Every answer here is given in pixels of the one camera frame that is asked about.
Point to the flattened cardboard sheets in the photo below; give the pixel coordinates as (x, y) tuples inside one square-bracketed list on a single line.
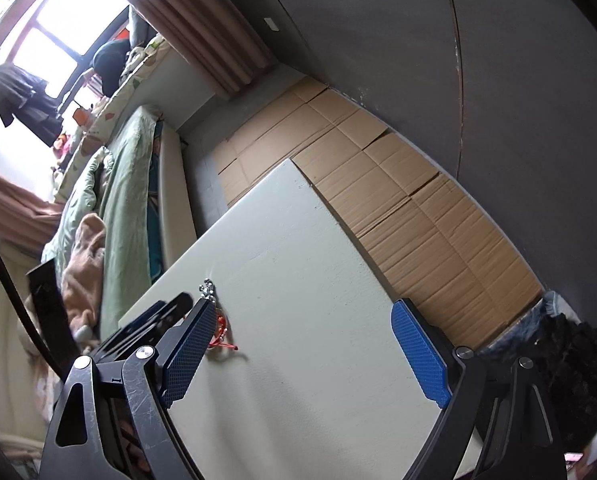
[(430, 241)]

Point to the silver metal charm keychain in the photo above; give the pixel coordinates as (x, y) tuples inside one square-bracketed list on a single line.
[(208, 291)]

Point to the right pink curtain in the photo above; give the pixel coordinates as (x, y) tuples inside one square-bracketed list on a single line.
[(213, 37)]

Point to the pink curtain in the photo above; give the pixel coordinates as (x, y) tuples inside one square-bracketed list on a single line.
[(213, 37), (26, 220)]

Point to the left pink curtain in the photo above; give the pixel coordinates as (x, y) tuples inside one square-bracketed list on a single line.
[(26, 220)]

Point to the green bed mattress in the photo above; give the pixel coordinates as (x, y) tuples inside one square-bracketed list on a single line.
[(124, 211)]

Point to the black jewelry box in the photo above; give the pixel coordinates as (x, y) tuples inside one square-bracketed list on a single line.
[(51, 314)]

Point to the white wall socket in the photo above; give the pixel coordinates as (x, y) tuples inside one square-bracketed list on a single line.
[(272, 24)]

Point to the orange item on sill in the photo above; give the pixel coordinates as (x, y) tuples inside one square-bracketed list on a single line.
[(83, 118)]

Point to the light green quilt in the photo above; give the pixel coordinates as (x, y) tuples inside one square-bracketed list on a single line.
[(86, 197)]

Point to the dark hanging clothes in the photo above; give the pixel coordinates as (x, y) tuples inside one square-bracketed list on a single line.
[(24, 97)]

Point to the black bag on sill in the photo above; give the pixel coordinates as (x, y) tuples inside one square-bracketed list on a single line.
[(109, 63)]

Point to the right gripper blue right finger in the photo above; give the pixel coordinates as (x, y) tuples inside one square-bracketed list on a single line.
[(424, 359)]

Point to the pink fleece blanket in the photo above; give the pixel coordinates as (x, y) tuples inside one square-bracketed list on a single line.
[(82, 280)]

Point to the grey pillow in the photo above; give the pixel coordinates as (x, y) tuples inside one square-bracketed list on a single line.
[(140, 31)]

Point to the patterned window seat cushion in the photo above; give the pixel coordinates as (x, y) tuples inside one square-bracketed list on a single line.
[(102, 121)]

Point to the window with dark frame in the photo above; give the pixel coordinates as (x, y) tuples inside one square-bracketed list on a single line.
[(55, 39)]

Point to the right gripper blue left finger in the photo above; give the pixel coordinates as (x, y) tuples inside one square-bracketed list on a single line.
[(181, 351)]

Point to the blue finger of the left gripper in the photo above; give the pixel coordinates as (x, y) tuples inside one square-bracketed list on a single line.
[(144, 318), (174, 311)]

